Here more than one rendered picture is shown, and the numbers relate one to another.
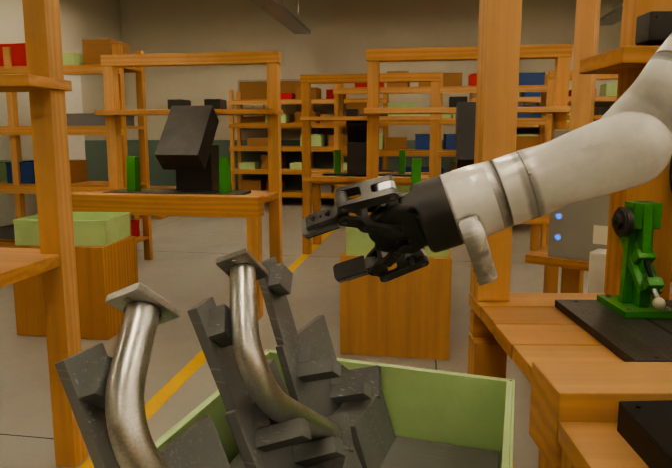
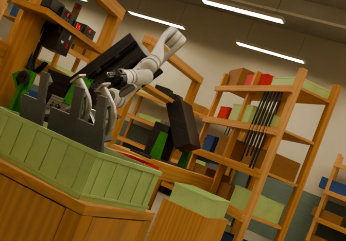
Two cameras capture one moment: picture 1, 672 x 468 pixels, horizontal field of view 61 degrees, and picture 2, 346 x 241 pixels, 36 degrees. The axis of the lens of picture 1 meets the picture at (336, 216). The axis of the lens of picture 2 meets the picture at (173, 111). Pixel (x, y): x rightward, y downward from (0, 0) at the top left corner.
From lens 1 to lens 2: 199 cm
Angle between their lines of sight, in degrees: 74
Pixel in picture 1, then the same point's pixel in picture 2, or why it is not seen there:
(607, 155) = (147, 77)
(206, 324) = (83, 93)
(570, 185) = (140, 81)
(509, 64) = not seen: outside the picture
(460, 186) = (128, 74)
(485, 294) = not seen: outside the picture
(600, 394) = not seen: hidden behind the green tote
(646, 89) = (148, 65)
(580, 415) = not seen: hidden behind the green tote
